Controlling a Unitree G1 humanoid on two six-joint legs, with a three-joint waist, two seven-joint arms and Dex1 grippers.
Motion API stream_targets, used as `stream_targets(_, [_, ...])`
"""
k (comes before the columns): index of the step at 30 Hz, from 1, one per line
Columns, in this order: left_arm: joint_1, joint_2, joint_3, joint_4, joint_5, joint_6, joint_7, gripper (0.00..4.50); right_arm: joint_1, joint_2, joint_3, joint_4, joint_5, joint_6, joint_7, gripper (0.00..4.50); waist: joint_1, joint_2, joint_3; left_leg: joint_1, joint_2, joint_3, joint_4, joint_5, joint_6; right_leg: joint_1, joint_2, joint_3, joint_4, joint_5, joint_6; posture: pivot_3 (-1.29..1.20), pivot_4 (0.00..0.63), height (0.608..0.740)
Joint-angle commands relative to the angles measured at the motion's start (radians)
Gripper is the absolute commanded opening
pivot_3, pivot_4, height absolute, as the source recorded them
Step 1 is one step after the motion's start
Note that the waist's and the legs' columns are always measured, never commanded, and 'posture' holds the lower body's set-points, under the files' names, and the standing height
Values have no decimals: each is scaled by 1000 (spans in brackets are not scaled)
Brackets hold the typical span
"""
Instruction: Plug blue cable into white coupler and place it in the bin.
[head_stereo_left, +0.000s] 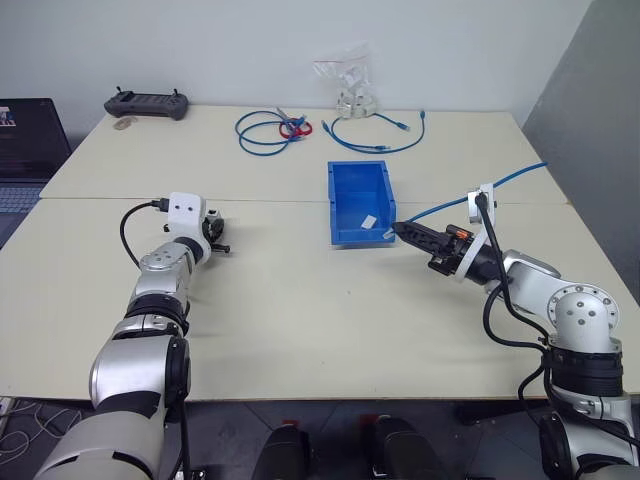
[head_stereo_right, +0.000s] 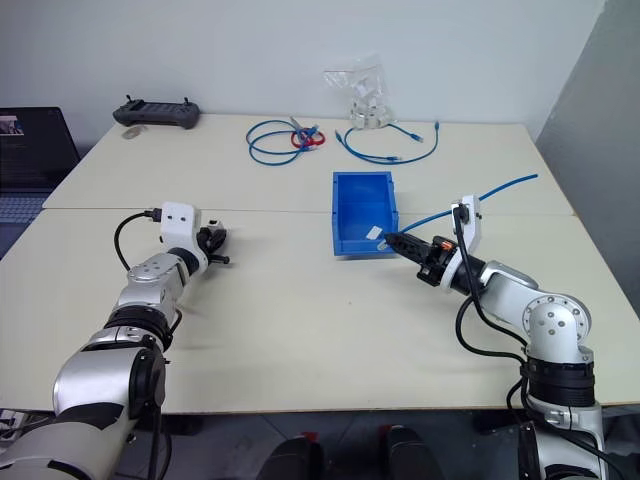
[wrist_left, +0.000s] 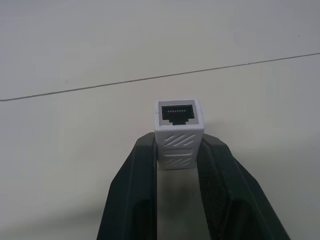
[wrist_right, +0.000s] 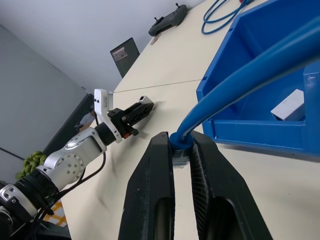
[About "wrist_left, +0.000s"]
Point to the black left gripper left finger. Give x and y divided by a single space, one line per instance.
130 190

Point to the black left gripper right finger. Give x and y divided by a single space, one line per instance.
232 195

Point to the white ethernet coupler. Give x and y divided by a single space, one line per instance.
179 140

